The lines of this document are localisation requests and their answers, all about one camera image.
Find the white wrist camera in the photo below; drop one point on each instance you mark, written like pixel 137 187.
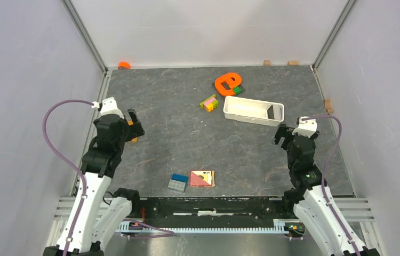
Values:
pixel 107 106
pixel 307 127

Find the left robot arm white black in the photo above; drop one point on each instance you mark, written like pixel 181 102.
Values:
pixel 87 233

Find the orange tape roll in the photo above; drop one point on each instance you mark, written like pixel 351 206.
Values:
pixel 123 65

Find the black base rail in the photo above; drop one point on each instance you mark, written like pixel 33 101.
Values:
pixel 211 212

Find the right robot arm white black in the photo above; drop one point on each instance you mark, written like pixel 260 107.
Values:
pixel 310 199

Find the red playing card deck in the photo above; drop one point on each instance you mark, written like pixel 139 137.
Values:
pixel 202 178

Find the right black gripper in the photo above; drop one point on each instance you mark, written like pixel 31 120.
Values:
pixel 285 132

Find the green toy brick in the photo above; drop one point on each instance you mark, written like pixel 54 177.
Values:
pixel 237 90

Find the white plastic tray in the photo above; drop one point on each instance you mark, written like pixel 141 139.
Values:
pixel 253 111

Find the orange plastic letter e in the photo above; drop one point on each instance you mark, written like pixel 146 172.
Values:
pixel 228 84

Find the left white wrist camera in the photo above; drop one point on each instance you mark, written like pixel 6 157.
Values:
pixel 107 106

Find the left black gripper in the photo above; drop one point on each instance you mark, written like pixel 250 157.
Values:
pixel 133 130

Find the colourful toy brick stack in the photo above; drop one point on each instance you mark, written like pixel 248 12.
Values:
pixel 210 104

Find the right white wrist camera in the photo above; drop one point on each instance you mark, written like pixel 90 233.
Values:
pixel 307 127

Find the blue grey toy brick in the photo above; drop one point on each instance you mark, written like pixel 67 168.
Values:
pixel 178 183

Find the wooden block right side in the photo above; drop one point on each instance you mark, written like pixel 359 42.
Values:
pixel 328 107

